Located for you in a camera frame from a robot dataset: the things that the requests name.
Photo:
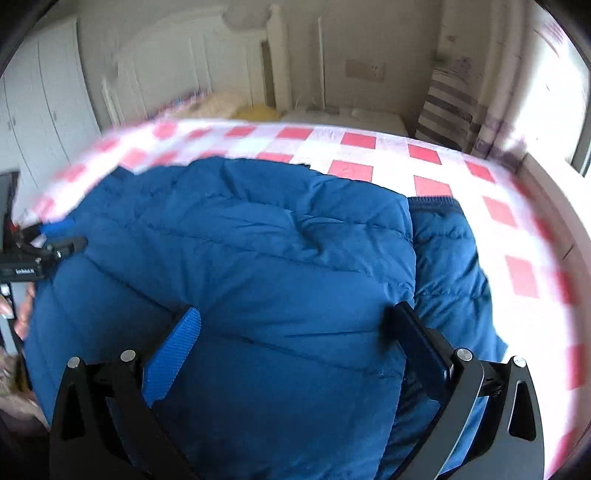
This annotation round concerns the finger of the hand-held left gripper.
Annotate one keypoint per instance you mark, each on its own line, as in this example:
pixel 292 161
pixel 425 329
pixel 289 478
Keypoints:
pixel 57 226
pixel 69 245

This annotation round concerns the person's left hand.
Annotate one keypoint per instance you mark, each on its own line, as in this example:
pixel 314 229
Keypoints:
pixel 21 323

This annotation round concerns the beige window ledge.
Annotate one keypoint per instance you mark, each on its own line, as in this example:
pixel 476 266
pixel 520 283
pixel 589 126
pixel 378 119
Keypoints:
pixel 554 198

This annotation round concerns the white wardrobe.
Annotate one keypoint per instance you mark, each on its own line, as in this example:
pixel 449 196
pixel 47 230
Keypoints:
pixel 51 101

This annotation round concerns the white wooden headboard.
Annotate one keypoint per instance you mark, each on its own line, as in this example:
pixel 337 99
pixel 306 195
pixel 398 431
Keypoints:
pixel 184 60

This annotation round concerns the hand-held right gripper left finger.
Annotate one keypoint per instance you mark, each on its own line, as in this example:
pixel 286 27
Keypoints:
pixel 173 355

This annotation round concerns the pink checkered bed sheet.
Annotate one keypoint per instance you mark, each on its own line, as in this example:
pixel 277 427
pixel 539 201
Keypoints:
pixel 392 152

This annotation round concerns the cream patterned pillow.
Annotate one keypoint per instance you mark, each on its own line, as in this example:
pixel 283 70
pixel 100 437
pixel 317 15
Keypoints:
pixel 217 104

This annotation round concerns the beige wall socket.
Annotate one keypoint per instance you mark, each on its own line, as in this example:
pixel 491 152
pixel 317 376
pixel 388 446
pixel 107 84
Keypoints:
pixel 364 70

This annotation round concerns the blue puffer jacket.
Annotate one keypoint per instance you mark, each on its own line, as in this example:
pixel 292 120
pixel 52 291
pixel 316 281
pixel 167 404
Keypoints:
pixel 258 258

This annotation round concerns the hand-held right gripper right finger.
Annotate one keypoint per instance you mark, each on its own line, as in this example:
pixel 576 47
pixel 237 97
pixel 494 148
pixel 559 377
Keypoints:
pixel 418 344

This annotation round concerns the striped boat print curtain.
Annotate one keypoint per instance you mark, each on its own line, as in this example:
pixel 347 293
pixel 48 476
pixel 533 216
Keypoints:
pixel 455 106

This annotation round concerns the white nightstand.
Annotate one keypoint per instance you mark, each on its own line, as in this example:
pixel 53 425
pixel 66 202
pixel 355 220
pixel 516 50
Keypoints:
pixel 369 122

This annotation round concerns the window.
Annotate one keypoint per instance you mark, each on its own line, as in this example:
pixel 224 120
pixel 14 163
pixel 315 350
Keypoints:
pixel 561 92

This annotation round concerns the yellow pillow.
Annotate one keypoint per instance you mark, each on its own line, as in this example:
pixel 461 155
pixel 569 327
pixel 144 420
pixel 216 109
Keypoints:
pixel 258 113

